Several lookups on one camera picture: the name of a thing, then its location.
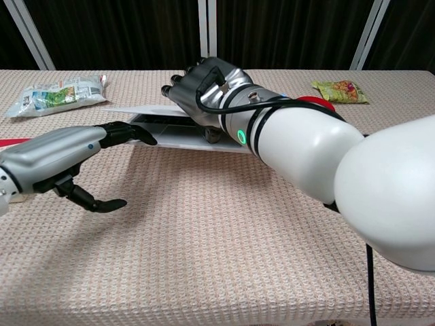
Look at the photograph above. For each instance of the red plastic disc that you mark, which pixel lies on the red plastic disc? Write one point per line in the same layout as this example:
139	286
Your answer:
311	99

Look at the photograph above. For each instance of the black curtain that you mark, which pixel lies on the black curtain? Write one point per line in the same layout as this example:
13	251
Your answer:
119	34

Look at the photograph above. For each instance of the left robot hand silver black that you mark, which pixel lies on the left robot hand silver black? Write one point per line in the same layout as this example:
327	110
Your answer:
51	153

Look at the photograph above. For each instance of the yellow green snack bag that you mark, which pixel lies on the yellow green snack bag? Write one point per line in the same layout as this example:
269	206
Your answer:
343	91

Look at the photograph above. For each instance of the white green snack bag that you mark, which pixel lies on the white green snack bag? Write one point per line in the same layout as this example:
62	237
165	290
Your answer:
54	96

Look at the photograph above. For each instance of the white frame post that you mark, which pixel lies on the white frame post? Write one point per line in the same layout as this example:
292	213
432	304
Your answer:
207	34
30	37
370	34

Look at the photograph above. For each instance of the silver laptop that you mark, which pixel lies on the silver laptop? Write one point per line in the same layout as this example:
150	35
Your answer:
176	136

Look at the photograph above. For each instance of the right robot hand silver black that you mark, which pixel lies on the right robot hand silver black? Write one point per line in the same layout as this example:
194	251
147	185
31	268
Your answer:
204	85

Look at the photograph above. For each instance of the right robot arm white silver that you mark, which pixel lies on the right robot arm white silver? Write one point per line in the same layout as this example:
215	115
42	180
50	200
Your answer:
340	153

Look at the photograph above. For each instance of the beige cookie box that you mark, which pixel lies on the beige cookie box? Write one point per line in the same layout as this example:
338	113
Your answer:
10	142

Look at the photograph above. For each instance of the beige waffle tablecloth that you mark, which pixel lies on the beige waffle tablecloth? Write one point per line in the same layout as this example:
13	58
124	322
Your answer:
204	237

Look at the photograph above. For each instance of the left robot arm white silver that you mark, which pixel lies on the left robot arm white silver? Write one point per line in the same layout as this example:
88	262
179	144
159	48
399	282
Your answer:
4	197

